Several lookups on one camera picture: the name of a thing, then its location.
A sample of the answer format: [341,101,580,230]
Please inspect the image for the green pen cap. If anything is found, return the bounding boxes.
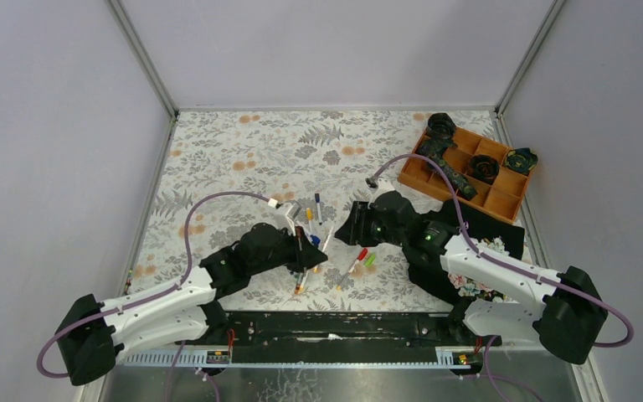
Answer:
[363,253,376,267]

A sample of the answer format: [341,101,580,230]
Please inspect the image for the white pen blue end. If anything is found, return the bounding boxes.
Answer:
[313,225,335,273]

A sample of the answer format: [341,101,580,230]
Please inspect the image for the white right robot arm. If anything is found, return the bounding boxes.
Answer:
[334,191,608,364]

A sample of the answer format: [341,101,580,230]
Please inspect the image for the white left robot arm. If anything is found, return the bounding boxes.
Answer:
[56,224,328,386]

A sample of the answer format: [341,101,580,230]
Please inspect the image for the clear pen orange end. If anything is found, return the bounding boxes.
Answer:
[294,272,307,295]

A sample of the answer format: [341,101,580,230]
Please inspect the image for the black floral cloth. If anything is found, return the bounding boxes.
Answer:
[408,204,525,305]

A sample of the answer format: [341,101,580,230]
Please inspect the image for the dark patterned fabric roll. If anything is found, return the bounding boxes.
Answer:
[416,137,478,200]

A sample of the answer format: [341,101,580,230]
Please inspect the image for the floral patterned table mat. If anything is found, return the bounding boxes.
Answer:
[125,111,450,312]

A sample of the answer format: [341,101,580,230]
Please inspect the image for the wooden compartment tray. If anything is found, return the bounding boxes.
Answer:
[398,128,538,223]

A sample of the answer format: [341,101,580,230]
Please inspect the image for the dark rolled fabric flower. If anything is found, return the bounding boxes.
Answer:
[425,112,456,140]

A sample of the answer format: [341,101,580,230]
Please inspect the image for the dark rolled flower in tray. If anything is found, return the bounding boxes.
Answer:
[467,154,500,185]

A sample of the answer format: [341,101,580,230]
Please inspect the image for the dark green rolled flower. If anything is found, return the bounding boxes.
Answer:
[503,147,538,177]

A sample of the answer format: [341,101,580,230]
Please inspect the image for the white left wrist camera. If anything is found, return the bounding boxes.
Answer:
[267,198,301,234]

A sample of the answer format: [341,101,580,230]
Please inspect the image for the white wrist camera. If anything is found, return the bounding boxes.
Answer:
[267,198,301,234]
[366,176,395,203]

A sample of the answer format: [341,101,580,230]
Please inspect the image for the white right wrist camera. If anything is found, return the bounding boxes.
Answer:
[366,176,395,203]

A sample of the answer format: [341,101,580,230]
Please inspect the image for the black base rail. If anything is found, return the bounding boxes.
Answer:
[193,308,486,363]

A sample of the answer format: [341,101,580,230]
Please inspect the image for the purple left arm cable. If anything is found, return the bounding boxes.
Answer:
[36,191,278,402]

